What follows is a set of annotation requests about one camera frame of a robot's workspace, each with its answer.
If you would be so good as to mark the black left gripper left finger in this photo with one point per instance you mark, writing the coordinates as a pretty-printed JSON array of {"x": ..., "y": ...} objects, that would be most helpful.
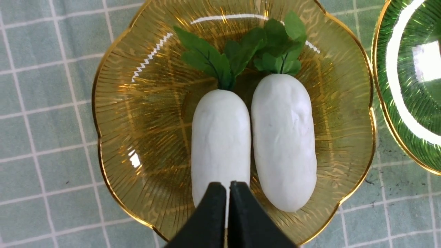
[{"x": 206, "y": 226}]

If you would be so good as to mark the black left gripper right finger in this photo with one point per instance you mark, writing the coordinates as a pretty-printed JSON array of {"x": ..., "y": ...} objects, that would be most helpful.
[{"x": 249, "y": 226}]

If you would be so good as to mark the white radish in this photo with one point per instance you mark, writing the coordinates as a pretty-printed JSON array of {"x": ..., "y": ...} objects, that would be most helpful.
[
  {"x": 282, "y": 118},
  {"x": 221, "y": 128}
]

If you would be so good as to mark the amber ribbed glass plate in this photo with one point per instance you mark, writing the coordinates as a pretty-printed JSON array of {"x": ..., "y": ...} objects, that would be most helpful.
[{"x": 144, "y": 99}]

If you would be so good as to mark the green checkered tablecloth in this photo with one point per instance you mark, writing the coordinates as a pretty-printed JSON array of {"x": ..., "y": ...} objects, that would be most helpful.
[{"x": 52, "y": 191}]

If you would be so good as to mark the green ribbed glass plate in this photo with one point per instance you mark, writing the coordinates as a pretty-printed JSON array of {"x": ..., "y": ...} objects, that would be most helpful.
[{"x": 406, "y": 64}]

